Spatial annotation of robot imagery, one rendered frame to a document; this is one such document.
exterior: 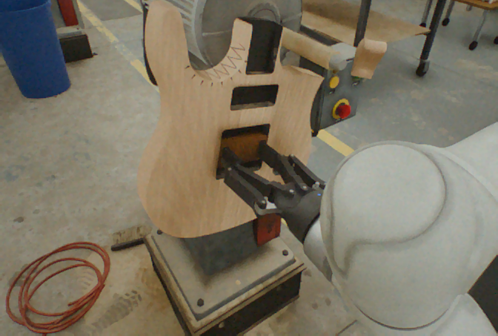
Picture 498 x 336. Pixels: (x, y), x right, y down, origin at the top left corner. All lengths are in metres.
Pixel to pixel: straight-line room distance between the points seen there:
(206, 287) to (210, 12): 0.99
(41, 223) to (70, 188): 0.28
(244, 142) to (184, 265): 0.93
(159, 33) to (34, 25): 2.86
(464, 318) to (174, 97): 0.41
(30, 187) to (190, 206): 1.97
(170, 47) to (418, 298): 0.38
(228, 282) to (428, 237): 1.21
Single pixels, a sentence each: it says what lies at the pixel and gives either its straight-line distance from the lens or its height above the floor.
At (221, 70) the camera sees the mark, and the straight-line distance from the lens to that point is 0.55.
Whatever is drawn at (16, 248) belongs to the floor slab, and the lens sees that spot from 2.21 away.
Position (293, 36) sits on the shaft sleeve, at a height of 1.26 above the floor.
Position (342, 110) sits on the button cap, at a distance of 1.00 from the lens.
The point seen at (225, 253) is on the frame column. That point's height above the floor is 0.37.
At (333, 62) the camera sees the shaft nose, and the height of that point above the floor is 1.25.
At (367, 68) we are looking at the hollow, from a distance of 0.81.
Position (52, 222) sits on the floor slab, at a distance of 2.25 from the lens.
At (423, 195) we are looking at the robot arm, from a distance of 0.24.
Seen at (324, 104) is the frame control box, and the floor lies 1.01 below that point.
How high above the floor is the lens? 1.48
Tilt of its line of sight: 37 degrees down
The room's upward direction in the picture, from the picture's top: straight up
